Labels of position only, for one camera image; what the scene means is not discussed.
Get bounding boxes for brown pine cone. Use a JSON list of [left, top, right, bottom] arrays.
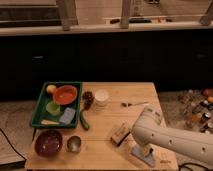
[[82, 91, 94, 110]]

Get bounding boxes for yellow round fruit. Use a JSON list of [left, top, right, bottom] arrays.
[[46, 85, 57, 94]]

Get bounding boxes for banana slice in tray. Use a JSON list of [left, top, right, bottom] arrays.
[[41, 120, 59, 125]]

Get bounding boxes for small metal cup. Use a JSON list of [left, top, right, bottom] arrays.
[[67, 136, 81, 153]]

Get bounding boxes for black cable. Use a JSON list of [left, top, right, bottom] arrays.
[[0, 127, 27, 161]]

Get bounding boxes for orange bowl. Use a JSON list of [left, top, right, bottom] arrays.
[[53, 85, 78, 105]]

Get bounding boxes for small green cup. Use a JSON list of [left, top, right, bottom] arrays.
[[46, 101, 60, 116]]

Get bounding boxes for dark red bowl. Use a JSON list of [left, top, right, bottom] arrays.
[[34, 130, 63, 158]]

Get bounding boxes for blue sponge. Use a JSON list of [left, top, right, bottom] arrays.
[[59, 107, 76, 124]]

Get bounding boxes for green cucumber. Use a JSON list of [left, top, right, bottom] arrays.
[[79, 110, 90, 130]]

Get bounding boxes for green plastic tray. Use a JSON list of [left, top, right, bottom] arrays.
[[30, 82, 82, 129]]

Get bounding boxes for wooden board eraser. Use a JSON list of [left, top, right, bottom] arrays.
[[110, 122, 131, 146]]

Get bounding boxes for spice bottles on floor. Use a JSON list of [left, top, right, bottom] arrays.
[[178, 89, 213, 134]]

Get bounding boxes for grey cloth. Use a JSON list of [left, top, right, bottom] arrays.
[[131, 145, 155, 167]]

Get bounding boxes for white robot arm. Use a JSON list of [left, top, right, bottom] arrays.
[[131, 106, 213, 165]]

